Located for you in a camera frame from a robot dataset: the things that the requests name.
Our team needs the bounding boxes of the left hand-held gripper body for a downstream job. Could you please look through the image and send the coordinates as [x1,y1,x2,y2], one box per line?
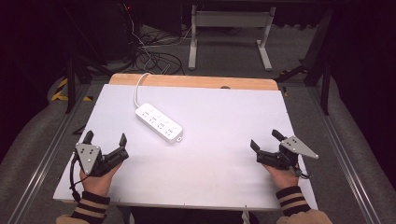
[75,142,130,178]

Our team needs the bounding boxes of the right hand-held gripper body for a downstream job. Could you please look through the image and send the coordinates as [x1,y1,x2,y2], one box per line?
[256,135,319,172]

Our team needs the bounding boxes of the person's left hand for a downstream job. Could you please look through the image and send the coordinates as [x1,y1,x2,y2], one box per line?
[78,161,123,198]

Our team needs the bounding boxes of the person's right hand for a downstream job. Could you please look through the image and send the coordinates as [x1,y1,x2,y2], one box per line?
[262,163,302,190]

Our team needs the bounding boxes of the white power strip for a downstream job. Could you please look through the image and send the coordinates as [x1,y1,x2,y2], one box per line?
[134,103,184,145]

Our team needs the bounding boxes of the white board sheet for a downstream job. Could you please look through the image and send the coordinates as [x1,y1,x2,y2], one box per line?
[52,83,318,212]

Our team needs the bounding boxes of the yellow black hazard tape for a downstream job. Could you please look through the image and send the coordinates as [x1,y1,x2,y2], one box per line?
[50,77,94,103]

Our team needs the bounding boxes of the black metal stand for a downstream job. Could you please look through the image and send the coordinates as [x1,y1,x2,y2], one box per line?
[275,8,334,117]
[61,46,114,115]

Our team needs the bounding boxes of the dark equipment box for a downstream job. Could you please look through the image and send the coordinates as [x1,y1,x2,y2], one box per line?
[101,0,142,61]

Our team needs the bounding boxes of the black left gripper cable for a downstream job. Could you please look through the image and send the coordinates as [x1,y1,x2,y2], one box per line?
[68,150,83,203]

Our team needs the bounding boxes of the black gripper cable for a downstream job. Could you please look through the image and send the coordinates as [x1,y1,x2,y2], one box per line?
[290,165,313,181]
[68,150,83,203]

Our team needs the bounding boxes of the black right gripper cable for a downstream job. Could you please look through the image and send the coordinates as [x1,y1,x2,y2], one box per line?
[290,165,313,181]

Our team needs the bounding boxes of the white power strip cable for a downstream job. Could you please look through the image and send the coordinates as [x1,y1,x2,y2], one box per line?
[133,72,152,109]

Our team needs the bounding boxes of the aluminium floor rail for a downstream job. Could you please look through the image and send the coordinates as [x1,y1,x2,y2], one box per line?
[305,84,383,224]
[7,83,92,224]

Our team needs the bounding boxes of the black floor cables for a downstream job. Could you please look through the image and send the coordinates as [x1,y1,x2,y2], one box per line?
[134,27,187,76]

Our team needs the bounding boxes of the white metal desk frame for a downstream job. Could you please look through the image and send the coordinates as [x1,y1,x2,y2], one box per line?
[188,4,277,72]

